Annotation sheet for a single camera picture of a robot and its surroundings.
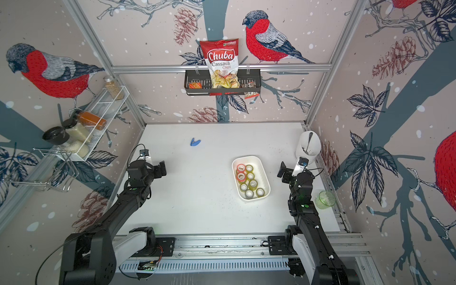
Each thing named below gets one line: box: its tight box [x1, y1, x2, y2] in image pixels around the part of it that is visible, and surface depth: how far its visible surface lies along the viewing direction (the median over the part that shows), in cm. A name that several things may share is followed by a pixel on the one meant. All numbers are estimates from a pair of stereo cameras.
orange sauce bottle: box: [76, 111, 108, 131], surface depth 73 cm
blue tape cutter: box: [190, 137, 202, 147], surface depth 112 cm
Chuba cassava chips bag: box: [199, 38, 241, 90], surface depth 85 cm
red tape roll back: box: [236, 163, 246, 173], surface depth 99 cm
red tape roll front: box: [236, 172, 247, 183], surface depth 94 cm
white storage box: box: [231, 154, 271, 202], surface depth 94 cm
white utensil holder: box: [295, 130, 322, 166], surface depth 96 cm
